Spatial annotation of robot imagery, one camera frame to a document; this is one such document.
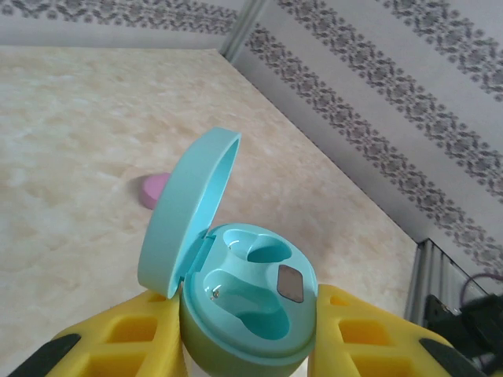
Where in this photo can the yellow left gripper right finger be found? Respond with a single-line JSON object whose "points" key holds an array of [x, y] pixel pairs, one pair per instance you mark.
{"points": [[377, 353]]}

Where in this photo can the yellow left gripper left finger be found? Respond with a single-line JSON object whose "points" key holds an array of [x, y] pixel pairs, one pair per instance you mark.
{"points": [[102, 353]]}

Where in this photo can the teal earbud charging case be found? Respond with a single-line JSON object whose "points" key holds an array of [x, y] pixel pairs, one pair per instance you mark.
{"points": [[251, 290]]}

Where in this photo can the pink earbud charging case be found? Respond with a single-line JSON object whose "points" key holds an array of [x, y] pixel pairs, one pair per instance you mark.
{"points": [[151, 192]]}

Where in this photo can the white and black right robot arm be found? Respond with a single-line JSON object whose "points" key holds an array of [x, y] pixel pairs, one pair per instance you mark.
{"points": [[471, 326]]}

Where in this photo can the aluminium frame post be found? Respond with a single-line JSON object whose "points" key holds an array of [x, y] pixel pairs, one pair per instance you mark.
{"points": [[428, 279], [241, 27]]}

